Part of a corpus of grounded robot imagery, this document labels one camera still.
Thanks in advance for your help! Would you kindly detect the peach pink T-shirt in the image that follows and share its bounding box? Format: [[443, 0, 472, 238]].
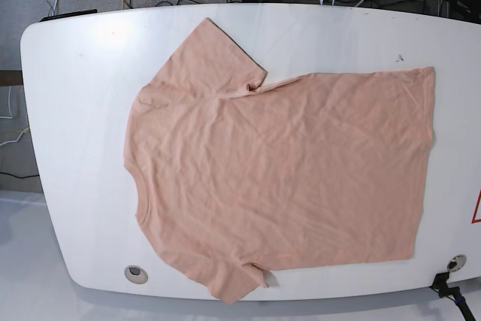
[[123, 19, 435, 303]]

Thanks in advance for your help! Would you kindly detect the left grey table grommet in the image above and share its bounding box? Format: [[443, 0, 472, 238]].
[[124, 265, 148, 285]]

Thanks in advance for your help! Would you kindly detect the grey table grommet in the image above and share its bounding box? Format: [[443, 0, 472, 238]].
[[124, 265, 148, 285], [447, 254, 467, 272]]

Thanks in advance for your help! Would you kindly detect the black flat device at edge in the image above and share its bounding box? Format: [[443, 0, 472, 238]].
[[39, 9, 98, 23]]

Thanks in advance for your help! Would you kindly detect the red triangle warning sticker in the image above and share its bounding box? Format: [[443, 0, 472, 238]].
[[471, 192, 481, 224]]

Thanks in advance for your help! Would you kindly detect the right grey table grommet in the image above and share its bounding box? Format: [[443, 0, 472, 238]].
[[447, 254, 467, 272]]

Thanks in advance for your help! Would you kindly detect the black clamp with cable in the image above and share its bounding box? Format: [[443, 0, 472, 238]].
[[430, 272, 476, 321]]

